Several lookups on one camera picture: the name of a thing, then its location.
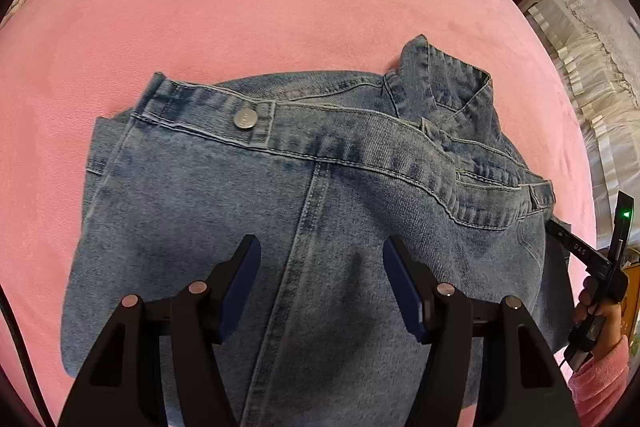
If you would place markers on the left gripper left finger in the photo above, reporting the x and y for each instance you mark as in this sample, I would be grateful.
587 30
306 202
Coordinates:
120 382

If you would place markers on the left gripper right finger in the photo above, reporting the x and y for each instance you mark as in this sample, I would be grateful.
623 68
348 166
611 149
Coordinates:
520 382

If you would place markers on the blue denim jacket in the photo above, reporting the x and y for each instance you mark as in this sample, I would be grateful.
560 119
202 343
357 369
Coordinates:
322 167

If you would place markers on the cream lace covered furniture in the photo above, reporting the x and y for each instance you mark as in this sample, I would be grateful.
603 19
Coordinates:
595 50

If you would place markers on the pink bed blanket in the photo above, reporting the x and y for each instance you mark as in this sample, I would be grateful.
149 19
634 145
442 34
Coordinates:
64 63

